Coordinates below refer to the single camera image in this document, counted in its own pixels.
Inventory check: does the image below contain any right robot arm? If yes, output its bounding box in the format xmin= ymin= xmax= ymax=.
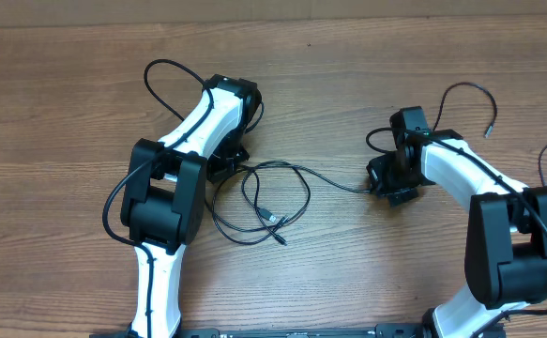
xmin=367 ymin=107 xmax=547 ymax=337

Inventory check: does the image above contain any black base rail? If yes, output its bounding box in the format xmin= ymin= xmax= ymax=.
xmin=175 ymin=324 xmax=433 ymax=338

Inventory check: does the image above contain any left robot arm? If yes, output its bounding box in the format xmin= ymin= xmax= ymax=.
xmin=120 ymin=74 xmax=262 ymax=337

